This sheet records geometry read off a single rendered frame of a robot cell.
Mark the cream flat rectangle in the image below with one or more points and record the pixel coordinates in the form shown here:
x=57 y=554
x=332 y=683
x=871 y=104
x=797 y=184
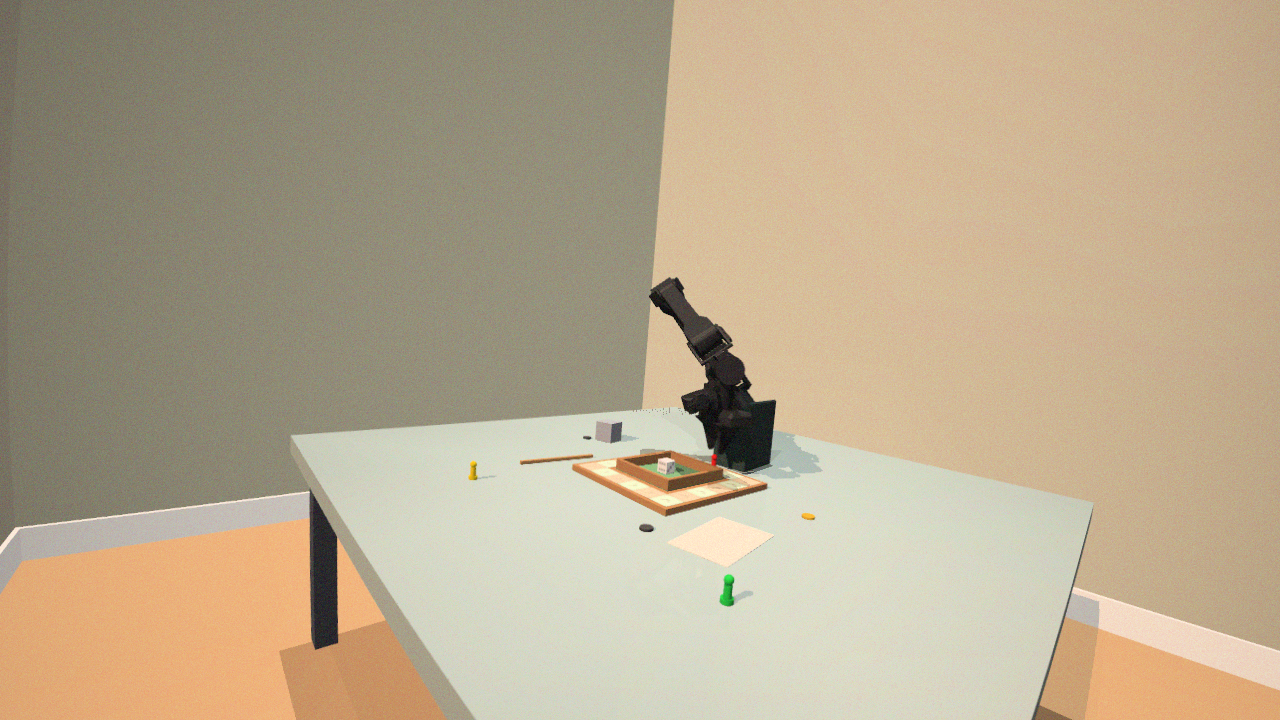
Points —
x=721 y=541

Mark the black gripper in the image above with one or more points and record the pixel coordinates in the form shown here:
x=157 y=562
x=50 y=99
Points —
x=726 y=421

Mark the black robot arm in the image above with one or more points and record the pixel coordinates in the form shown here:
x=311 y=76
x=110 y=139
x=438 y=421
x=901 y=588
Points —
x=705 y=342

